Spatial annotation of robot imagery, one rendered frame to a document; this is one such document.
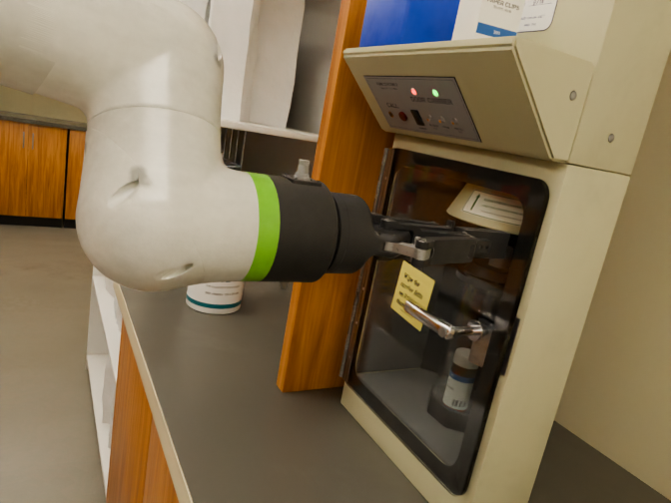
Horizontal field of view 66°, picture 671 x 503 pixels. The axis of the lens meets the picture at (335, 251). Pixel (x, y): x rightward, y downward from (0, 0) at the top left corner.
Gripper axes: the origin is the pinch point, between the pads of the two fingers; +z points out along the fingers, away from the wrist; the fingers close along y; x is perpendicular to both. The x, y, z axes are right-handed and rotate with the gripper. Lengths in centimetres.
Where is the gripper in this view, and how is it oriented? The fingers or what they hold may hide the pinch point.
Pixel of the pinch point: (480, 243)
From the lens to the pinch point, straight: 59.6
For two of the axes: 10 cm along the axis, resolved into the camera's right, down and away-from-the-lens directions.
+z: 8.7, 0.4, 5.0
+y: -4.6, -2.9, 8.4
